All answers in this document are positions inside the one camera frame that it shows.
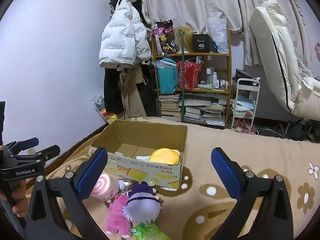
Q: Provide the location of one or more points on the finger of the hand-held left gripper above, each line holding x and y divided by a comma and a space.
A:
28, 143
48, 153

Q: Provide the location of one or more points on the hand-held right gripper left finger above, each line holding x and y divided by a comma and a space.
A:
92, 172

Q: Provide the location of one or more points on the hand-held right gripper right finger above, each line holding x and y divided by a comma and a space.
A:
225, 172

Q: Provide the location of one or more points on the pink swirl roll plush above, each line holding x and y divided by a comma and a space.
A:
105, 186

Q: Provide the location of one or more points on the lilac plush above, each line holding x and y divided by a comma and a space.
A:
122, 184

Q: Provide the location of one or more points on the pink fluffy plush toy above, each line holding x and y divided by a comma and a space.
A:
116, 213

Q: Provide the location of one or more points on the white knotted bag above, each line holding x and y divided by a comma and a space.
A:
142, 202

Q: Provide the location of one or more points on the cardboard box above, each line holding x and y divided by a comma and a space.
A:
150, 135

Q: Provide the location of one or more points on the green carton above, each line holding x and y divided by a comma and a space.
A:
147, 232

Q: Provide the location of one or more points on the person's left hand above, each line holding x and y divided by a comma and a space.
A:
20, 188

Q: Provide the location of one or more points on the yellow plush toy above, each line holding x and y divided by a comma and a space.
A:
165, 156

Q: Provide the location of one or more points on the pile of books and papers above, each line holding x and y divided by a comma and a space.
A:
205, 112

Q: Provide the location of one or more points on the plastic bag of snacks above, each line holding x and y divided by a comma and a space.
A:
102, 107

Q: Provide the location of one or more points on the white trolley cart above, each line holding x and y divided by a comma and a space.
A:
243, 105

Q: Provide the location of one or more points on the black hanging garment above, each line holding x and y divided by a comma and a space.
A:
112, 90

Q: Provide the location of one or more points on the stack of books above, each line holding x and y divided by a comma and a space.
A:
170, 106

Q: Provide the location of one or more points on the beige hanging pants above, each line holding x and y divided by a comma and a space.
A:
131, 92

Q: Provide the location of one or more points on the group of small bottles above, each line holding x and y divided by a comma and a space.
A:
215, 77

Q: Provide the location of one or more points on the green pole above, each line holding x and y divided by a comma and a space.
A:
183, 80

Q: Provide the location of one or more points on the red gift bag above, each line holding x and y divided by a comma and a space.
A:
190, 75

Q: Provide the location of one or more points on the teal bag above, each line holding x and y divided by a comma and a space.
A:
167, 76

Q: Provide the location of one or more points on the wooden shelf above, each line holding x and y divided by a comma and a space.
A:
190, 54

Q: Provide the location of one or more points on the white folded mattress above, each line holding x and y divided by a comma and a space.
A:
272, 55

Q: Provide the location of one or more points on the black box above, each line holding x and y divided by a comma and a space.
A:
201, 43

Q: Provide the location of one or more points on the white puffer jacket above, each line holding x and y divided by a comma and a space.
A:
120, 40

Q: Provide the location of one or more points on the clear plastic bag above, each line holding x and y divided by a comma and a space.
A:
218, 35

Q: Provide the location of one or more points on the blond wig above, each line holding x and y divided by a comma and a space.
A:
183, 40

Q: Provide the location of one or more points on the purple printed bag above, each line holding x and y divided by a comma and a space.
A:
163, 37

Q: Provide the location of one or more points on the pale floral curtain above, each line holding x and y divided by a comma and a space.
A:
195, 2

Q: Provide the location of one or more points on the white wall socket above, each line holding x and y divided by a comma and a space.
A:
30, 151

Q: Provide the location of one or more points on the dark wooden bed frame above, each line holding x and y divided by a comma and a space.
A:
75, 144

